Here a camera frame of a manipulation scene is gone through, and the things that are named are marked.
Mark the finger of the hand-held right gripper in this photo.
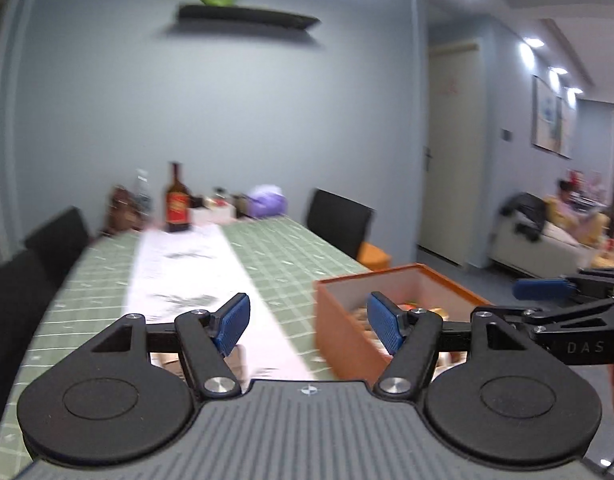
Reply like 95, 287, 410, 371
522, 296, 614, 333
512, 269, 614, 303

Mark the purple tissue pack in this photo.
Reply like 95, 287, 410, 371
247, 185, 288, 218

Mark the brown liquor bottle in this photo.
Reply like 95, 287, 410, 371
164, 161, 192, 233

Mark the brown bear figurine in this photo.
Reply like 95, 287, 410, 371
104, 185, 138, 233

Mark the black wall shelf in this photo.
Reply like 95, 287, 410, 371
177, 4, 322, 31

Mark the framed wall picture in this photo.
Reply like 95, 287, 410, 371
531, 76, 578, 159

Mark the white table runner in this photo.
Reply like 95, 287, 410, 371
124, 224, 318, 381

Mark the black chair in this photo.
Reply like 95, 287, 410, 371
0, 247, 58, 423
307, 189, 375, 261
24, 206, 95, 286

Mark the plain cream door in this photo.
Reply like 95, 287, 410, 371
423, 42, 480, 266

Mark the black jacket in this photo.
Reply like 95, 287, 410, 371
497, 193, 550, 241

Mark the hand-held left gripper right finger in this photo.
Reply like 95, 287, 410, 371
366, 292, 528, 398

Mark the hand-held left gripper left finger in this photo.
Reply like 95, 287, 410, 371
82, 293, 251, 398

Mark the orange cardboard box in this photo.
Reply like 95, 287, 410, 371
314, 263, 493, 386

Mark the cream sofa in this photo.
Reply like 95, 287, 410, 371
490, 200, 613, 281

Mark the orange stool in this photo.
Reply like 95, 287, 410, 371
357, 242, 392, 273

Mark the clear water bottle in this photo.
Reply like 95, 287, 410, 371
134, 170, 152, 221

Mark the green checked tablecloth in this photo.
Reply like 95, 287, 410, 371
0, 215, 388, 480

